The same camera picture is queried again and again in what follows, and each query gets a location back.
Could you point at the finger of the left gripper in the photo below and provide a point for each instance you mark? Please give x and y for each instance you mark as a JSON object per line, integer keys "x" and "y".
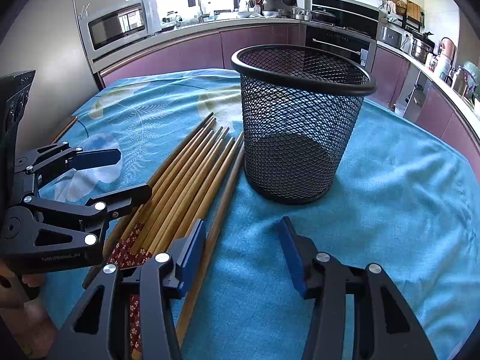
{"x": 41, "y": 235}
{"x": 38, "y": 167}

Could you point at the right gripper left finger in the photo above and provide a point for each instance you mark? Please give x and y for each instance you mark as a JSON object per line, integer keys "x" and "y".
{"x": 97, "y": 327}

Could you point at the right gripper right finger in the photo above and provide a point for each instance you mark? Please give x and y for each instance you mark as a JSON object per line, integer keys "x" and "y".
{"x": 385, "y": 326}

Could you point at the wooden chopstick five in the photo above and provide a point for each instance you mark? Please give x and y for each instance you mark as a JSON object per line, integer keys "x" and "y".
{"x": 177, "y": 200}

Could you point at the wooden chopstick six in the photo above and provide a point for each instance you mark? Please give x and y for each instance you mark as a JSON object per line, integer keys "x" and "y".
{"x": 203, "y": 201}

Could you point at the wooden chopstick two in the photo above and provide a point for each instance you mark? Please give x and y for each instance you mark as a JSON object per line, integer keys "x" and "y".
{"x": 134, "y": 235}

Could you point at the wooden chopstick seven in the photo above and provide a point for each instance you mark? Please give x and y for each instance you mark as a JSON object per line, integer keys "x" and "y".
{"x": 213, "y": 234}

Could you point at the wooden chopstick one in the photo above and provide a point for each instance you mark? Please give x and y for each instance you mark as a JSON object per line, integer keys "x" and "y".
{"x": 118, "y": 231}

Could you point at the wooden chopstick three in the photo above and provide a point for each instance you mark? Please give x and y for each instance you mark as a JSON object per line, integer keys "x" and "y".
{"x": 125, "y": 258}

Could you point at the wooden chopstick four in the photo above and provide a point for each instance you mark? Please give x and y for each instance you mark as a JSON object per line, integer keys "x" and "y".
{"x": 179, "y": 195}

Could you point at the black mesh utensil holder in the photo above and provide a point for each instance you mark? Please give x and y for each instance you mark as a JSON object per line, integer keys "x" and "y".
{"x": 299, "y": 107}

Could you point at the pink kitchen cabinets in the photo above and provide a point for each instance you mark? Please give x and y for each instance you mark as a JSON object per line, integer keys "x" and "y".
{"x": 445, "y": 114}

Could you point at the left hand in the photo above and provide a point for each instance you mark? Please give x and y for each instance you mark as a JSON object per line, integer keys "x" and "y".
{"x": 28, "y": 322}

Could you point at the white microwave oven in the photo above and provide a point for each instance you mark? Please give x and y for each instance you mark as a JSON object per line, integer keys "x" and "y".
{"x": 112, "y": 29}

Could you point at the black built-in oven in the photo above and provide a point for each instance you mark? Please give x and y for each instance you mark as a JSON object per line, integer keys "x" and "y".
{"x": 351, "y": 45}

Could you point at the steel pot on counter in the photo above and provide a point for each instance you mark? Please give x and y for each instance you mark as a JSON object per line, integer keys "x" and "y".
{"x": 421, "y": 48}

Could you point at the pink thermos jug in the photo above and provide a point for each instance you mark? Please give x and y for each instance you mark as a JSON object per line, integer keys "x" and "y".
{"x": 447, "y": 52}

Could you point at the black range hood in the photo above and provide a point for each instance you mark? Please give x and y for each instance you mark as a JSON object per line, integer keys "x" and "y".
{"x": 347, "y": 14}

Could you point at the black camera box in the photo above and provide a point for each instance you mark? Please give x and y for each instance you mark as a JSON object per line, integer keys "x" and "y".
{"x": 15, "y": 88}

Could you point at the black wall shelf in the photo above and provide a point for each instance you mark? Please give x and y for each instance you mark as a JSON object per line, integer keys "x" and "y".
{"x": 406, "y": 14}

